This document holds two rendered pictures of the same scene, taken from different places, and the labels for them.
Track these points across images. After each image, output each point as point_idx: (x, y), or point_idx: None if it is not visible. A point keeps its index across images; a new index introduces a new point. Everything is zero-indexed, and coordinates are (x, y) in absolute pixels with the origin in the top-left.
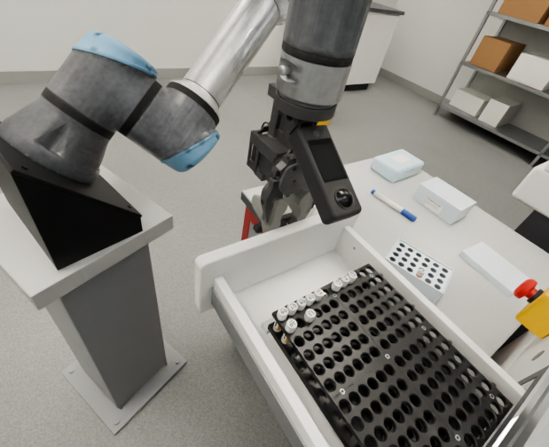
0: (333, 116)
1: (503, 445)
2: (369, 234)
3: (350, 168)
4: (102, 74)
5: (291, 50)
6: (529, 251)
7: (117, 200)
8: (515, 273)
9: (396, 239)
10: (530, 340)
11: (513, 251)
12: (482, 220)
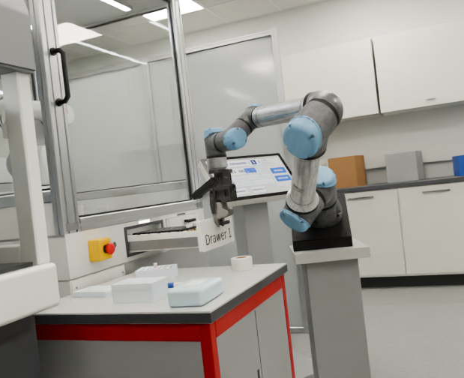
0: (208, 173)
1: (145, 216)
2: (191, 277)
3: (240, 287)
4: None
5: (219, 157)
6: (55, 308)
7: (300, 232)
8: (85, 289)
9: (172, 281)
10: (94, 275)
11: (73, 304)
12: (95, 307)
